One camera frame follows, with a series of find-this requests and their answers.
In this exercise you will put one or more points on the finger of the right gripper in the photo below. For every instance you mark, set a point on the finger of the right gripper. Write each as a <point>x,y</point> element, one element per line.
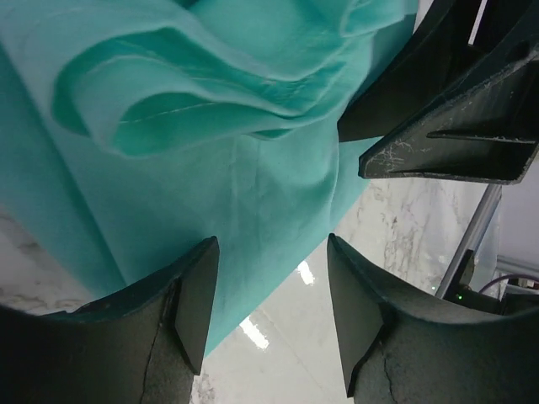
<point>451,39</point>
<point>488,134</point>

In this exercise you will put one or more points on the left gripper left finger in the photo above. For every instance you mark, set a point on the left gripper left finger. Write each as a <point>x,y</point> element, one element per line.
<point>143,344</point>

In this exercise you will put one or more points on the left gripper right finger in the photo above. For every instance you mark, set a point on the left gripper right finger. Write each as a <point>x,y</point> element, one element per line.
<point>399,344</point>

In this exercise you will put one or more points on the teal t shirt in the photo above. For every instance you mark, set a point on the teal t shirt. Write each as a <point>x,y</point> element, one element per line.
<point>132,130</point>

